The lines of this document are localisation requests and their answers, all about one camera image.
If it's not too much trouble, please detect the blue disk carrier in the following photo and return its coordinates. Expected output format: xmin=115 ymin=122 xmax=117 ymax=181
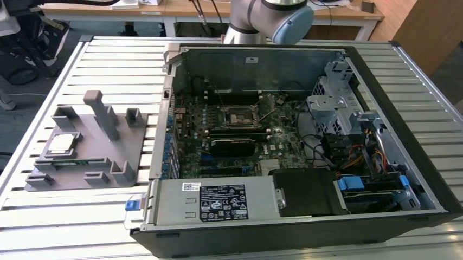
xmin=336 ymin=174 xmax=400 ymax=213

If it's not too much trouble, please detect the white furniture foot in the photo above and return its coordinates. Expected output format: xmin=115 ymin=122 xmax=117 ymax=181
xmin=0 ymin=88 xmax=17 ymax=111

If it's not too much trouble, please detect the black wire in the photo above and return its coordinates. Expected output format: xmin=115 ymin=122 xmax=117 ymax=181
xmin=295 ymin=101 xmax=339 ymax=170

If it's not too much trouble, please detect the silver drive cage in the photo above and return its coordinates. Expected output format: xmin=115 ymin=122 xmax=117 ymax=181
xmin=306 ymin=61 xmax=367 ymax=136

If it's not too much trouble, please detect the black chair base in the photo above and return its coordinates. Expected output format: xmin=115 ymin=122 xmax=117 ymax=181
xmin=117 ymin=23 xmax=139 ymax=37

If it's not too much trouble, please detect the black expansion card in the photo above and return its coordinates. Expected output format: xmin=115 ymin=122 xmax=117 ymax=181
xmin=208 ymin=138 xmax=256 ymax=158

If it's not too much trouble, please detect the wooden desk white frame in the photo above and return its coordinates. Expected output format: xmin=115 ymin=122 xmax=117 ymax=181
xmin=162 ymin=0 xmax=384 ymax=41
xmin=39 ymin=0 xmax=167 ymax=30

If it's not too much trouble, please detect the black expansion slot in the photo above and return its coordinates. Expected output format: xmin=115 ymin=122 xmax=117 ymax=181
xmin=200 ymin=167 xmax=244 ymax=176

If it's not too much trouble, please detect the green RAM stick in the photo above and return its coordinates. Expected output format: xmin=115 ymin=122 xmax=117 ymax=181
xmin=52 ymin=159 xmax=89 ymax=166

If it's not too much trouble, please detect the metal socket cover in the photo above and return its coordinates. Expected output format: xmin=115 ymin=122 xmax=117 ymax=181
xmin=256 ymin=93 xmax=278 ymax=121

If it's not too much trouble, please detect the silver chipset heatsink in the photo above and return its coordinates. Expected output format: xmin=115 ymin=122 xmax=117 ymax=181
xmin=259 ymin=159 xmax=282 ymax=174

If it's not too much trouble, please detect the silver power supply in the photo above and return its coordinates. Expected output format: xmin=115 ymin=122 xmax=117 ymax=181
xmin=143 ymin=175 xmax=287 ymax=227

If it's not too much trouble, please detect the wooden cabinet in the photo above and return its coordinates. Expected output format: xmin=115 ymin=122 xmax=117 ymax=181
xmin=368 ymin=0 xmax=463 ymax=76

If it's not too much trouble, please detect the black open PC case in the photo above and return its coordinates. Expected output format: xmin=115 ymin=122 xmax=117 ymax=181
xmin=129 ymin=42 xmax=463 ymax=259

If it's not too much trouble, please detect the green motherboard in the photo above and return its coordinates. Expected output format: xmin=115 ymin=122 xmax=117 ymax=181
xmin=168 ymin=90 xmax=328 ymax=180

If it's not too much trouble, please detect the black mesh bin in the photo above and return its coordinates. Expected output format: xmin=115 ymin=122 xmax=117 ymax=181
xmin=0 ymin=51 xmax=40 ymax=86

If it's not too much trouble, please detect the grey parts rack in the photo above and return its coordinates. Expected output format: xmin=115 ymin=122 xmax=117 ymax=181
xmin=24 ymin=90 xmax=150 ymax=192

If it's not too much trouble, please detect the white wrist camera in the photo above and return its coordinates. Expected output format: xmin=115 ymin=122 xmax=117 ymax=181
xmin=0 ymin=10 xmax=21 ymax=37

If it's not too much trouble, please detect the silver CPU green board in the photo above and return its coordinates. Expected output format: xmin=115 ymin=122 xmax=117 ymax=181
xmin=47 ymin=134 xmax=79 ymax=155

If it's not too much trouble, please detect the yellow red wire bundle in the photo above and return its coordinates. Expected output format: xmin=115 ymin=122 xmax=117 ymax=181
xmin=334 ymin=128 xmax=390 ymax=176

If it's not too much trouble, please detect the CPU socket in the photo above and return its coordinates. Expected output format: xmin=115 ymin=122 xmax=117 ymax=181
xmin=222 ymin=105 xmax=260 ymax=128

